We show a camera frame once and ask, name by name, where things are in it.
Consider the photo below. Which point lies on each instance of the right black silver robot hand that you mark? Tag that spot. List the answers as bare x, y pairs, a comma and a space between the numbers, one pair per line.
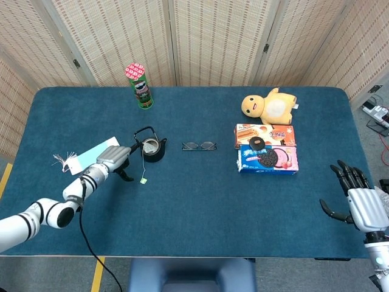
367, 210

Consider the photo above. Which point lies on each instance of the folded black eyeglasses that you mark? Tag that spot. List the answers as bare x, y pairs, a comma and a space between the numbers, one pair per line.
199, 146

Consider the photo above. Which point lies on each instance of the pale blue tasselled bookmark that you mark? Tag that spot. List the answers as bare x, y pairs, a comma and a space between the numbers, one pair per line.
88, 158

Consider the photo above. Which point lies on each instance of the blue Oreo box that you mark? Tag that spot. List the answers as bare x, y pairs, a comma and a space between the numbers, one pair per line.
273, 162

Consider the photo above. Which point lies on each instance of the woven folding screen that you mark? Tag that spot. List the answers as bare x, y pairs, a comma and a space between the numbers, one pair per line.
212, 36

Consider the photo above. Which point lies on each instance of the black teapot lid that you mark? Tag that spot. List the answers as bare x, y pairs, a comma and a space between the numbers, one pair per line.
256, 143

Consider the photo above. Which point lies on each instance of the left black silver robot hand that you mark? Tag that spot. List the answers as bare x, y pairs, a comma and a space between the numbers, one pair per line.
112, 158

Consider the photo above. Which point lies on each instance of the yellow plush toy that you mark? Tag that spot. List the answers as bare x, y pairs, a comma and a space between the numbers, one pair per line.
273, 108

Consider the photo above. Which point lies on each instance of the white power strip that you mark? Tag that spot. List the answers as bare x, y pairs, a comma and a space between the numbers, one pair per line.
377, 111

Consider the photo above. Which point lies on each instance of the green Pringles can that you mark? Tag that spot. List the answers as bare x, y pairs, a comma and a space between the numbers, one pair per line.
141, 91

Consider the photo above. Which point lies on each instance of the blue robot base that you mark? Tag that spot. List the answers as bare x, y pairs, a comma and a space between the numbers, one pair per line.
191, 275

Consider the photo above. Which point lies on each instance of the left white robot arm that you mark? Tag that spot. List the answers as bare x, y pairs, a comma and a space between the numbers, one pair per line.
45, 210

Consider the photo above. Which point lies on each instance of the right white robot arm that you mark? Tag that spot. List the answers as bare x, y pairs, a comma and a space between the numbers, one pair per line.
378, 258

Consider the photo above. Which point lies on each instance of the orange biscuit box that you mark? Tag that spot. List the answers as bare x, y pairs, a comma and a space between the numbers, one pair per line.
273, 134

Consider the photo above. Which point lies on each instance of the blue table cloth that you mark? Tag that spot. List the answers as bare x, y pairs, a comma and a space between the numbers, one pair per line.
197, 207

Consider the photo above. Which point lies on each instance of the black cast iron teapot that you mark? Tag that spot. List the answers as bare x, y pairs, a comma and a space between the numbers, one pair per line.
156, 155

